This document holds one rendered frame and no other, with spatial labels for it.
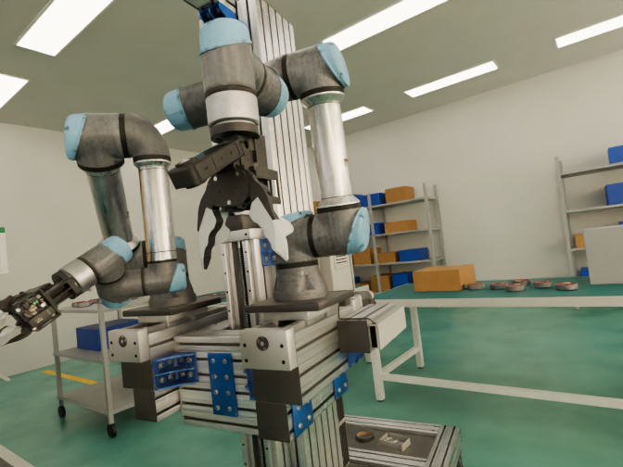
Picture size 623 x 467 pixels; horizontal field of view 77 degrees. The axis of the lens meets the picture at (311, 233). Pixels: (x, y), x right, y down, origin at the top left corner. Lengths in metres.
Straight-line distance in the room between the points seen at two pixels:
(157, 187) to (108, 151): 0.15
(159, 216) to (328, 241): 0.45
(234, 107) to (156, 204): 0.58
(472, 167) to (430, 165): 0.69
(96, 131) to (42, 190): 5.59
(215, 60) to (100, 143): 0.59
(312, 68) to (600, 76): 6.09
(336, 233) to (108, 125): 0.63
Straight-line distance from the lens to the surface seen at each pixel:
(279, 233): 0.52
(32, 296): 0.99
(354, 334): 1.12
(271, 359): 0.94
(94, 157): 1.16
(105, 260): 1.04
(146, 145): 1.12
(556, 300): 2.56
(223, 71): 0.60
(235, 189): 0.56
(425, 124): 7.28
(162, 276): 1.10
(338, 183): 1.00
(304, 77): 1.04
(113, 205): 1.24
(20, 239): 6.52
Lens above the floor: 1.17
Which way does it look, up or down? 2 degrees up
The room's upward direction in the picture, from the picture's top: 7 degrees counter-clockwise
